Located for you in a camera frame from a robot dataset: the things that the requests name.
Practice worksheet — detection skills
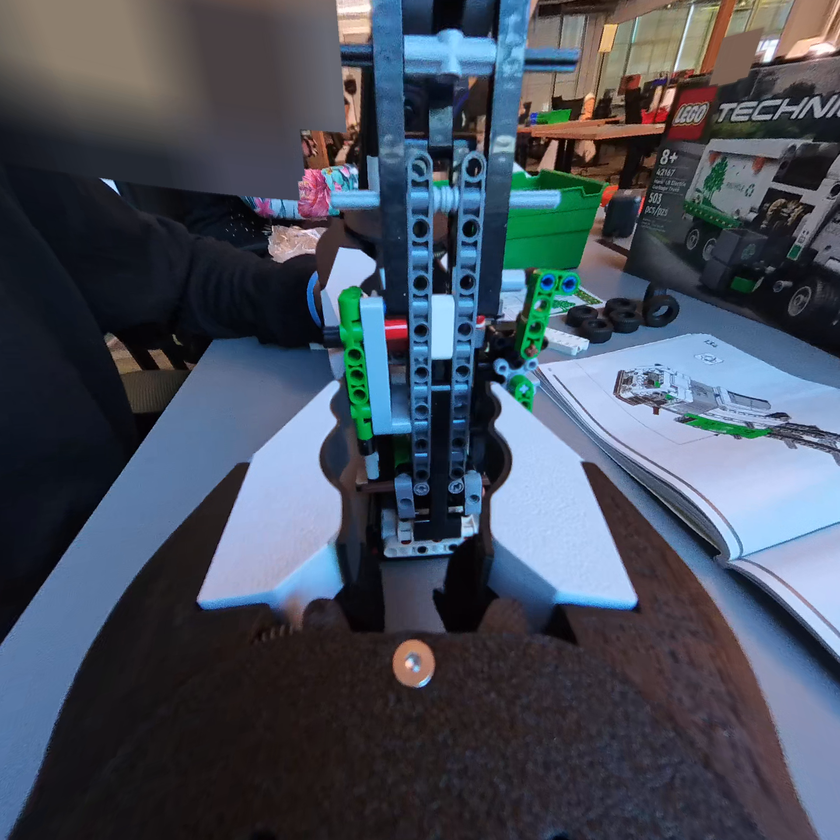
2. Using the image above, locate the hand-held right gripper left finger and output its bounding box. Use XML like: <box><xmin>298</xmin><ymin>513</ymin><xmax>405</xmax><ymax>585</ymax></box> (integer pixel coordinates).
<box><xmin>196</xmin><ymin>379</ymin><xmax>350</xmax><ymax>613</ymax></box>

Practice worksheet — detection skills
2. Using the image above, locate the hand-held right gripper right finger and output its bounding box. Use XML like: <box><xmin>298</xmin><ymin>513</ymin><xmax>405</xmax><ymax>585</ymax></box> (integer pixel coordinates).
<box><xmin>487</xmin><ymin>382</ymin><xmax>639</xmax><ymax>611</ymax></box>

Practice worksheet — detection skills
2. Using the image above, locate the lego truck model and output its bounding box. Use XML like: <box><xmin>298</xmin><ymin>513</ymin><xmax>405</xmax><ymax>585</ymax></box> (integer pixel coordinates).
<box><xmin>322</xmin><ymin>0</ymin><xmax>582</xmax><ymax>560</ymax></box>

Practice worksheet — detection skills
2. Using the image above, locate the person's left forearm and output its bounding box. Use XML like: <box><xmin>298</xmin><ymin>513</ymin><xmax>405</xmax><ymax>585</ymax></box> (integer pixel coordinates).
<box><xmin>98</xmin><ymin>187</ymin><xmax>326</xmax><ymax>350</ymax></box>

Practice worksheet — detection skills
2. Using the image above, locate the white lego plate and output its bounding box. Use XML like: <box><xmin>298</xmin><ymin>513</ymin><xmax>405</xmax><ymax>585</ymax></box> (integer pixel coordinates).
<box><xmin>542</xmin><ymin>326</ymin><xmax>593</xmax><ymax>357</ymax></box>

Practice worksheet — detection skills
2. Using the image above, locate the lego instruction booklet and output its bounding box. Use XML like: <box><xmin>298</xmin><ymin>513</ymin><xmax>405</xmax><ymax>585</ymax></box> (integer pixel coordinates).
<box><xmin>534</xmin><ymin>333</ymin><xmax>840</xmax><ymax>658</ymax></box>

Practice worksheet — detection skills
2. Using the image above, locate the lego set box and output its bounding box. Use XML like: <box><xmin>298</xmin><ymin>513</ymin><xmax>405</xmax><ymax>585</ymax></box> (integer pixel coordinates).
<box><xmin>622</xmin><ymin>58</ymin><xmax>840</xmax><ymax>358</ymax></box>

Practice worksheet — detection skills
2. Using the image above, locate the person's left hand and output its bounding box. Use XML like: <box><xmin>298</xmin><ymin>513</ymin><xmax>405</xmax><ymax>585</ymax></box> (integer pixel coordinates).
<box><xmin>317</xmin><ymin>211</ymin><xmax>383</xmax><ymax>265</ymax></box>

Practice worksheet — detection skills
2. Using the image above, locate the clear plastic bag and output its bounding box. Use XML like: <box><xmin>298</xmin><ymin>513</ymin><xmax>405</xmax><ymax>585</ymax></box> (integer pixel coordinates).
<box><xmin>267</xmin><ymin>224</ymin><xmax>329</xmax><ymax>264</ymax></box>

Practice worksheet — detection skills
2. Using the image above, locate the green sticker sheet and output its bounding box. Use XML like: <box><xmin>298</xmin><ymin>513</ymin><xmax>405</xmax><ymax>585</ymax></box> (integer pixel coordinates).
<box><xmin>499</xmin><ymin>289</ymin><xmax>605</xmax><ymax>324</ymax></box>

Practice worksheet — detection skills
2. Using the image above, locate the green plastic bin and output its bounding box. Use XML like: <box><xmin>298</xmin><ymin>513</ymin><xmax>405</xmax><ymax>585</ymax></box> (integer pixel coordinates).
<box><xmin>504</xmin><ymin>169</ymin><xmax>609</xmax><ymax>271</ymax></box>

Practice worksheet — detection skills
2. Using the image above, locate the floral cloth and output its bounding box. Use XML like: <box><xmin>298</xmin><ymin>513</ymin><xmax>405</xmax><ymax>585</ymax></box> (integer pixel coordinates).
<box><xmin>241</xmin><ymin>164</ymin><xmax>361</xmax><ymax>221</ymax></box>

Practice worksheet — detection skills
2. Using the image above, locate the wooden background table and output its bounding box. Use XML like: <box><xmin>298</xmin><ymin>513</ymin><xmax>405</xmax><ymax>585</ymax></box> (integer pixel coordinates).
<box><xmin>517</xmin><ymin>117</ymin><xmax>668</xmax><ymax>190</ymax></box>

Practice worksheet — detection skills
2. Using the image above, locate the black mesh chair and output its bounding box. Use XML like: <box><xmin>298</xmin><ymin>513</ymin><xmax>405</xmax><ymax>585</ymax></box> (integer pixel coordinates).
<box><xmin>107</xmin><ymin>331</ymin><xmax>193</xmax><ymax>416</ymax></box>

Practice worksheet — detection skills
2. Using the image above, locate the person's black clothing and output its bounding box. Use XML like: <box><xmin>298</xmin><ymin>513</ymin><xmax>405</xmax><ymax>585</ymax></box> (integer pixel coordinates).
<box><xmin>0</xmin><ymin>164</ymin><xmax>198</xmax><ymax>643</ymax></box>

